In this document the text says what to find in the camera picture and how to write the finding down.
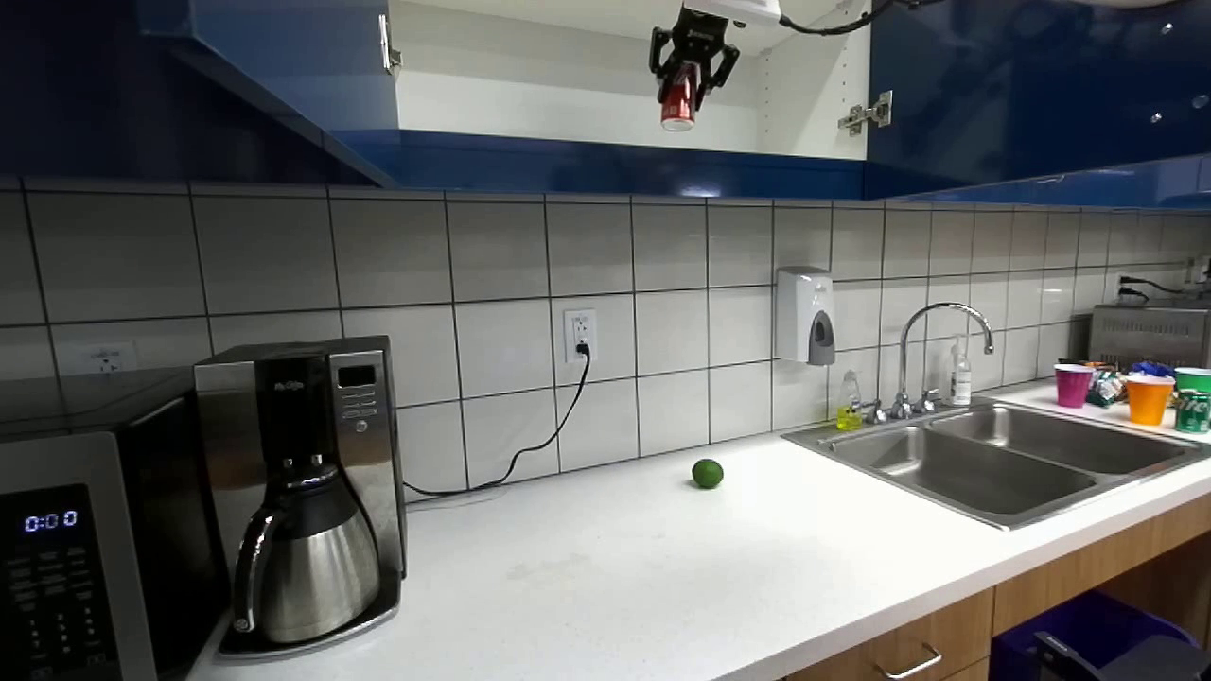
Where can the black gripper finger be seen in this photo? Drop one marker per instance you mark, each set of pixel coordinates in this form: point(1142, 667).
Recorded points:
point(720, 66)
point(662, 52)

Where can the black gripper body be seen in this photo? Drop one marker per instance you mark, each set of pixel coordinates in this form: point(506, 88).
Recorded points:
point(700, 35)

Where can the red soda can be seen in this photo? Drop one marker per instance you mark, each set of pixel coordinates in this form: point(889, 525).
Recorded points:
point(681, 95)

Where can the metal cabinet hinge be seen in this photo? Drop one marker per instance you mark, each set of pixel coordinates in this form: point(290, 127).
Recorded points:
point(387, 39)
point(869, 114)

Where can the chrome gooseneck faucet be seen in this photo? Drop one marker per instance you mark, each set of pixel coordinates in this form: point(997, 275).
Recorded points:
point(944, 303)

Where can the yellow dish soap bottle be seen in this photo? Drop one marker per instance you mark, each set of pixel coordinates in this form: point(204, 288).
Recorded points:
point(844, 414)

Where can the white pump soap bottle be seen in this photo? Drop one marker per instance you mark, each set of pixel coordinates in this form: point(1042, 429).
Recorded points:
point(964, 382)

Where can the green lime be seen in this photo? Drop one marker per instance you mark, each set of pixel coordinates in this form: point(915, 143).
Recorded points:
point(710, 473)

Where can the black steel coffee maker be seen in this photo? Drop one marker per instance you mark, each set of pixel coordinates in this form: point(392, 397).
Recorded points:
point(362, 401)

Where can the pink plastic cup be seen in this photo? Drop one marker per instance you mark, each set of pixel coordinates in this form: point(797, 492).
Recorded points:
point(1071, 382)

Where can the stainless steel double sink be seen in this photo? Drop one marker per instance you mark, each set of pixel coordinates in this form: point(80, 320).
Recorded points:
point(984, 473)

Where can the stainless steel countertop appliance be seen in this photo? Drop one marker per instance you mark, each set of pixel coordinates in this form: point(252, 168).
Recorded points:
point(1149, 339)

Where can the orange plastic cup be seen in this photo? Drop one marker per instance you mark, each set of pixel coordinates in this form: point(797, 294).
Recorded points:
point(1149, 401)

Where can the green plastic cup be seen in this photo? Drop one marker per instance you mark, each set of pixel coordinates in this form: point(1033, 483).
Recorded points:
point(1193, 394)

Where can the wooden base cabinet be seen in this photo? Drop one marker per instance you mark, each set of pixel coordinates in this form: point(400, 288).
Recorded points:
point(1071, 571)

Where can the stainless steel coffee carafe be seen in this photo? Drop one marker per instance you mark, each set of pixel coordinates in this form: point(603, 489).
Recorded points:
point(314, 569)

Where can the blue plastic bin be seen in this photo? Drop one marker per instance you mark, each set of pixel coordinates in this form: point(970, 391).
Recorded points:
point(1084, 629)

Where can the black microwave oven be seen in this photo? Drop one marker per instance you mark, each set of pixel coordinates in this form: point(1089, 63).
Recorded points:
point(76, 552)

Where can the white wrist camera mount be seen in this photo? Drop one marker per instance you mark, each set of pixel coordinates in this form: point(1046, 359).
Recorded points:
point(742, 10)

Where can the white open wall cabinet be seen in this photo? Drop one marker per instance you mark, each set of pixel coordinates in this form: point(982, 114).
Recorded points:
point(531, 107)

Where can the white wall soap dispenser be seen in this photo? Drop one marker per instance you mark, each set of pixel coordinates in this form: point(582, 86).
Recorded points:
point(804, 315)

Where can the white wall outlet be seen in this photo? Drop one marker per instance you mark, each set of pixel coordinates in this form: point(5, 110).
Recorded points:
point(582, 336)

